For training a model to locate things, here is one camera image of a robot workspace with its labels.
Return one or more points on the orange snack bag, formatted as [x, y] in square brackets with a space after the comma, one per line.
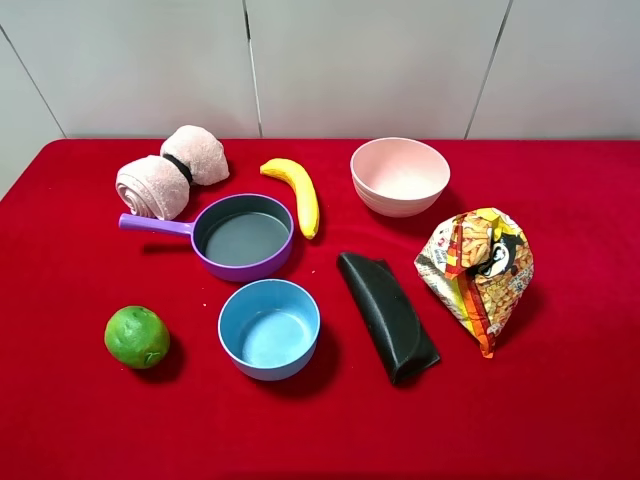
[479, 264]

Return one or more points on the yellow banana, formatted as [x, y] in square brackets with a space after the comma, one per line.
[299, 180]

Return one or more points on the red tablecloth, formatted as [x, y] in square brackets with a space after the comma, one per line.
[558, 400]

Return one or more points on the purple toy pan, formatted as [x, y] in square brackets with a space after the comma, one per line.
[239, 238]

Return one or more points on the blue bowl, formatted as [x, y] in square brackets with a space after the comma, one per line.
[269, 328]

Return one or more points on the pink bowl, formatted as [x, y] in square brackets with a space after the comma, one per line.
[398, 177]

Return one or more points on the black glasses case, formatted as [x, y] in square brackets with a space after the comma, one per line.
[403, 345]

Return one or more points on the rolled pink towel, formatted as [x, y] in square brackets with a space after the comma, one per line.
[158, 186]

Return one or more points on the green citrus fruit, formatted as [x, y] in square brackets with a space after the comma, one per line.
[137, 337]

